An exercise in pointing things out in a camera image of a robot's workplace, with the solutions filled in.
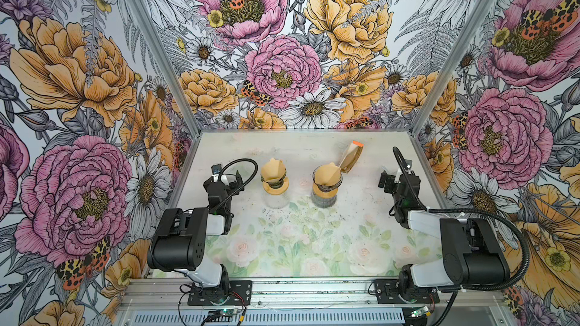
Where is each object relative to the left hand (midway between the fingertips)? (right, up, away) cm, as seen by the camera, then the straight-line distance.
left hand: (227, 178), depth 94 cm
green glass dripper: (+21, -1, -7) cm, 22 cm away
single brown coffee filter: (+40, +2, -7) cm, 41 cm away
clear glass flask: (+20, -10, +3) cm, 23 cm away
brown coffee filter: (+20, +4, -7) cm, 21 cm away
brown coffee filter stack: (+53, +9, +11) cm, 55 cm away
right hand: (+68, 0, -1) cm, 68 cm away
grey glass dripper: (+40, -3, -5) cm, 40 cm away
